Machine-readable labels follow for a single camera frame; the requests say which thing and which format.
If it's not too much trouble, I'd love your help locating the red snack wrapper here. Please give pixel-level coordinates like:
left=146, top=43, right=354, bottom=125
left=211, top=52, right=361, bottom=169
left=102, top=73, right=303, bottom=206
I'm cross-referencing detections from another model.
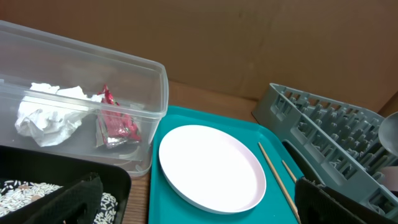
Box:
left=95, top=83, right=142, bottom=149

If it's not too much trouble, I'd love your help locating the grey dishwasher rack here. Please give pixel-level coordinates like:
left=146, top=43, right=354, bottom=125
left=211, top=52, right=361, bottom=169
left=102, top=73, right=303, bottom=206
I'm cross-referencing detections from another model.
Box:
left=252, top=83, right=397, bottom=221

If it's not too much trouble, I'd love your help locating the rice pile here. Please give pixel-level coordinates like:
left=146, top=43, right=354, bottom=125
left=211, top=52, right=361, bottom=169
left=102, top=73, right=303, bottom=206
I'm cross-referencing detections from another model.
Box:
left=1, top=180, right=119, bottom=224

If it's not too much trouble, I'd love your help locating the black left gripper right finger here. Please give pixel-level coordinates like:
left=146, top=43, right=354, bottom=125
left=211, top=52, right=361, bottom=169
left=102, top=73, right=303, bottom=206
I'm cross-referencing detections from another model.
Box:
left=294, top=177, right=396, bottom=224

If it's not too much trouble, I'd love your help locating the white napkin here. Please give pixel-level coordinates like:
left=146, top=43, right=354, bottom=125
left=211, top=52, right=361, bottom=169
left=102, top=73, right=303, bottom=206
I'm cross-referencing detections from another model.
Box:
left=14, top=96, right=93, bottom=147

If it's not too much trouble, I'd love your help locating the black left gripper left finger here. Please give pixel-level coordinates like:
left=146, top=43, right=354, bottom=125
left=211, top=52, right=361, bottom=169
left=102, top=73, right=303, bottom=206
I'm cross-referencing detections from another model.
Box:
left=25, top=172, right=103, bottom=224

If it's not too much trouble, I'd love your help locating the white round plate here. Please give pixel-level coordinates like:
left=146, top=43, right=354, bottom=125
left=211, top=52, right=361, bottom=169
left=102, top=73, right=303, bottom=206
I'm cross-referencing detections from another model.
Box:
left=159, top=124, right=267, bottom=215

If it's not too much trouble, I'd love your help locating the wooden chopstick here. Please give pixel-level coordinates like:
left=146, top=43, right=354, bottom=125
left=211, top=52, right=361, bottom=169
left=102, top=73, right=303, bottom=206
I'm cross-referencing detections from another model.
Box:
left=282, top=161, right=297, bottom=183
left=258, top=142, right=301, bottom=224

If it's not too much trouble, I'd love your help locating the black plastic tray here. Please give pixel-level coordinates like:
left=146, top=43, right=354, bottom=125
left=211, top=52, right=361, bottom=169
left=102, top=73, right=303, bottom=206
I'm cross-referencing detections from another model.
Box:
left=1, top=146, right=131, bottom=223

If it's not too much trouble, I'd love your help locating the teal plastic tray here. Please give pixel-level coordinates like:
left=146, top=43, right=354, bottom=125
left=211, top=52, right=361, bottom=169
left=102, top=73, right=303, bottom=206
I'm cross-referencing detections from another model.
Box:
left=148, top=106, right=303, bottom=224

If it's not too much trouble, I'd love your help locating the clear plastic bin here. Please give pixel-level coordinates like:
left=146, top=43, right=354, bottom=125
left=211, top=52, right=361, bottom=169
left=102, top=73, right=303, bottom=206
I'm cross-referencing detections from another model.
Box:
left=1, top=21, right=169, bottom=177

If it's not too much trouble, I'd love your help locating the grey bowl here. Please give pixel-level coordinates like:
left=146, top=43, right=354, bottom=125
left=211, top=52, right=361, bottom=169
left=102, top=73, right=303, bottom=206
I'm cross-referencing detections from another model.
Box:
left=378, top=112, right=398, bottom=156

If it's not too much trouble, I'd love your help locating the pink bowl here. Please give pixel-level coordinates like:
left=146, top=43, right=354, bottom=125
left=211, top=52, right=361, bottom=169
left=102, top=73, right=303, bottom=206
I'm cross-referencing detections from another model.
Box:
left=381, top=166, right=398, bottom=192

